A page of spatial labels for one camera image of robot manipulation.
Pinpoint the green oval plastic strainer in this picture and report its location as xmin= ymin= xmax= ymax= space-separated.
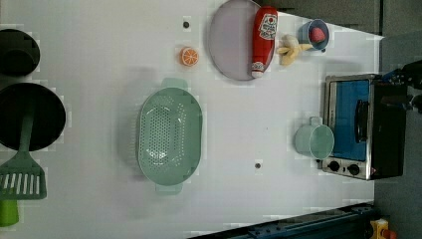
xmin=137 ymin=78 xmax=203 ymax=195

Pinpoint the orange slice toy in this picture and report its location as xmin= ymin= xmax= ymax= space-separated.
xmin=179 ymin=47 xmax=199 ymax=67

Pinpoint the round grey plate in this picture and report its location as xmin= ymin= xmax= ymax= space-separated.
xmin=208 ymin=0 xmax=275 ymax=81

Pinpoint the green plastic mug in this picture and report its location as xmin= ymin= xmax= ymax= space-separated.
xmin=295 ymin=117 xmax=334 ymax=159

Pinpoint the red ketchup bottle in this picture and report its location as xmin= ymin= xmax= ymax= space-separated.
xmin=251 ymin=6 xmax=278 ymax=78

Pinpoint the peeled banana toy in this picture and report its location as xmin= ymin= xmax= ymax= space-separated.
xmin=277 ymin=35 xmax=313 ymax=67

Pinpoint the pink strawberry toy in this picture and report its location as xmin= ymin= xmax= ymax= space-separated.
xmin=310 ymin=27 xmax=325 ymax=43

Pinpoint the small blue bowl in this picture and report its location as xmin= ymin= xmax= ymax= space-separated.
xmin=299 ymin=19 xmax=330 ymax=51

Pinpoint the black silver toaster oven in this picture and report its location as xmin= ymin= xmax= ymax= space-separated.
xmin=321 ymin=74 xmax=407 ymax=180

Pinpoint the black frying pan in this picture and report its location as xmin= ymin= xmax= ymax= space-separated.
xmin=0 ymin=83 xmax=66 ymax=151

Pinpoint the green slotted spatula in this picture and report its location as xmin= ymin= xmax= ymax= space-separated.
xmin=0 ymin=115 xmax=47 ymax=200

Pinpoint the black pot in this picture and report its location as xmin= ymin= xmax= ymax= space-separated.
xmin=0 ymin=29 xmax=41 ymax=77

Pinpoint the lime green cup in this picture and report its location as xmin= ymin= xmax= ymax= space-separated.
xmin=0 ymin=200 xmax=19 ymax=227

